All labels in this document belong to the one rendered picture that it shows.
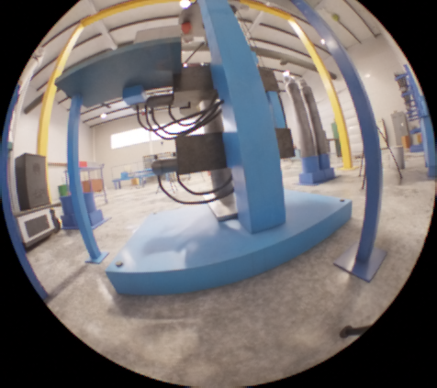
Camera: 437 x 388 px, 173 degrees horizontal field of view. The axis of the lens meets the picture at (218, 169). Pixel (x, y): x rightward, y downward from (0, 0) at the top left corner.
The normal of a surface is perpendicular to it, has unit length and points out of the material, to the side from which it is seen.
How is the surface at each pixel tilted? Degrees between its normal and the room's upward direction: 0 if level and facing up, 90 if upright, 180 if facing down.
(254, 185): 90
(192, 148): 90
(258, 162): 90
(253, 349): 0
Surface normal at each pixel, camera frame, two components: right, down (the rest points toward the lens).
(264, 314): -0.15, -0.99
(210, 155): 0.21, -0.01
